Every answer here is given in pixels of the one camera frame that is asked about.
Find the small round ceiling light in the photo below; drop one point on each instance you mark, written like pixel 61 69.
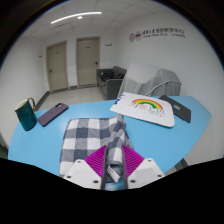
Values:
pixel 80 17

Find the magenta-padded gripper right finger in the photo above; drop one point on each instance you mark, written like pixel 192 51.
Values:
pixel 145 171

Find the black bag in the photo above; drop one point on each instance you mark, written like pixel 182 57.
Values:
pixel 107 76

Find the dark green mug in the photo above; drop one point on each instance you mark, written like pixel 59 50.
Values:
pixel 26 116

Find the beige door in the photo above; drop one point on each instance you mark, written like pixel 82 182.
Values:
pixel 57 66
pixel 88 61

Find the grey sofa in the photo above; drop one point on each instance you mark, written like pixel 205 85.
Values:
pixel 111 88

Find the grey white checkered towel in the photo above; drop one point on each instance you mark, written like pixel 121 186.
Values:
pixel 85 140

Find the white rainbow-print pad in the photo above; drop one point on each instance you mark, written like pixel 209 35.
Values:
pixel 143 110

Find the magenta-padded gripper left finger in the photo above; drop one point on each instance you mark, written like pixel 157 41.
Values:
pixel 83 171

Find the grey cloth-covered equipment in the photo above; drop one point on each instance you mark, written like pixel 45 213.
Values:
pixel 148 80

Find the black notebook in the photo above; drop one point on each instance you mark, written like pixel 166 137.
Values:
pixel 178 108

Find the purple smartphone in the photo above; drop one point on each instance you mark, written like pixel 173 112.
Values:
pixel 52 114

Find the long ceiling light strip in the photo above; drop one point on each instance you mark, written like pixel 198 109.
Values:
pixel 75 17

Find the wall lettering sign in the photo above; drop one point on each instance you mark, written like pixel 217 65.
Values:
pixel 156 35

